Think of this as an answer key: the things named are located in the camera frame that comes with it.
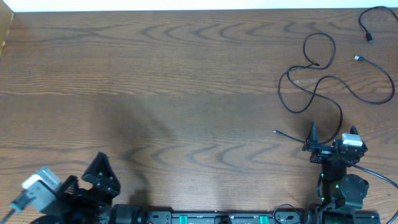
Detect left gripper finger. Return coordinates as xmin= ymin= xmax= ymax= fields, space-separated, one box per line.
xmin=58 ymin=175 xmax=78 ymax=196
xmin=81 ymin=152 xmax=121 ymax=198

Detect black usb cable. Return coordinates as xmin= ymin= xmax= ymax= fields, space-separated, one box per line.
xmin=272 ymin=32 xmax=396 ymax=146

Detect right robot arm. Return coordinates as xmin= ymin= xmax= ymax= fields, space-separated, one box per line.
xmin=302 ymin=123 xmax=369 ymax=223

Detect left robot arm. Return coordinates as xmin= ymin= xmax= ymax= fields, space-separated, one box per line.
xmin=28 ymin=152 xmax=147 ymax=224

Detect right camera black cable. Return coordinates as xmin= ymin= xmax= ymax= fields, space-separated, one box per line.
xmin=341 ymin=152 xmax=398 ymax=224

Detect camera black cable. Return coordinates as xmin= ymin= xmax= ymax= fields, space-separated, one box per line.
xmin=0 ymin=189 xmax=35 ymax=224
xmin=341 ymin=152 xmax=398 ymax=224

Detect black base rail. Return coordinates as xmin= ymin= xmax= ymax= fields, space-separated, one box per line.
xmin=108 ymin=203 xmax=382 ymax=224

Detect left camera black cable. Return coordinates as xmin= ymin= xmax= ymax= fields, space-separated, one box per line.
xmin=0 ymin=189 xmax=35 ymax=224

